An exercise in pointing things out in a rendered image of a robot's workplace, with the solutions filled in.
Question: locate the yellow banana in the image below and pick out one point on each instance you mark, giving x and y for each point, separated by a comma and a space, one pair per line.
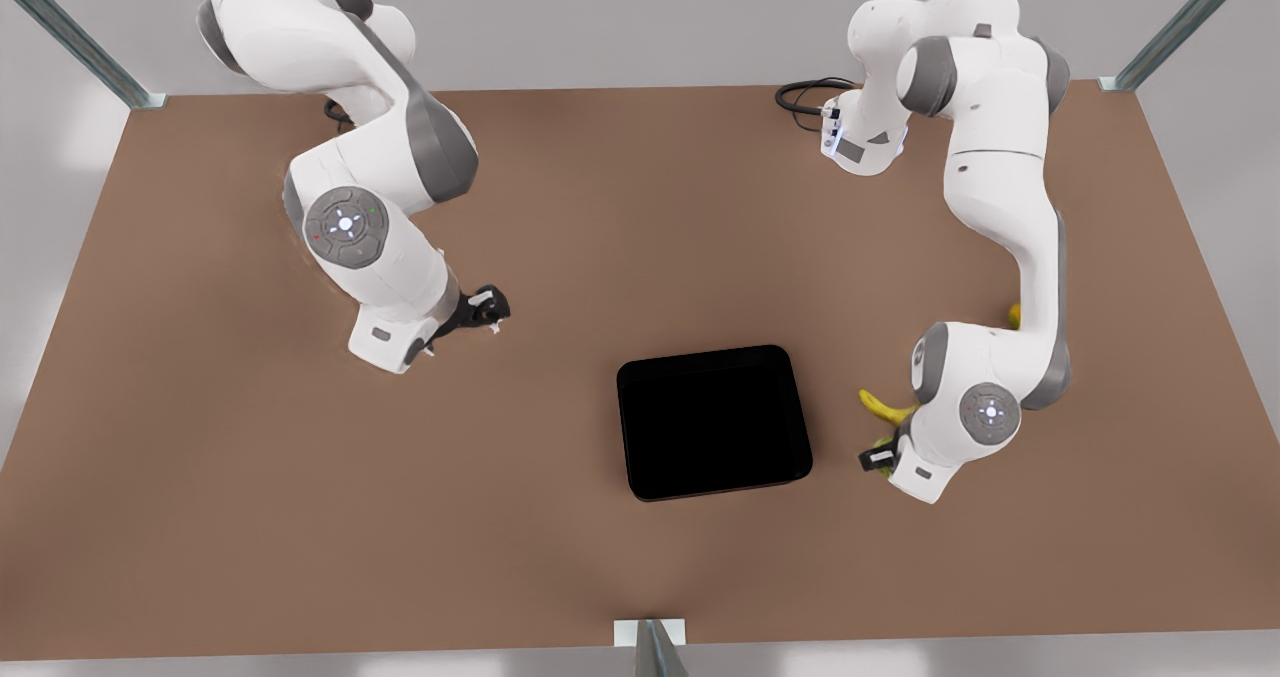
886, 409

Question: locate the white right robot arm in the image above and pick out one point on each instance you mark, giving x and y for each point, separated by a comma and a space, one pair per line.
360, 177

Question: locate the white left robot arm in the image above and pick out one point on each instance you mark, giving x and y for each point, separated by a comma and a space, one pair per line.
985, 157

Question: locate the black square tray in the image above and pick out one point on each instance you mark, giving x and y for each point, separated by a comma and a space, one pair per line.
713, 422

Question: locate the yellow fruit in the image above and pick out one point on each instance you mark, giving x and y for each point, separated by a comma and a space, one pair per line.
1014, 315

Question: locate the silver frame post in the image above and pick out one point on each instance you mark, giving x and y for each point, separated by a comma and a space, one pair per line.
1180, 25
75, 35
653, 649

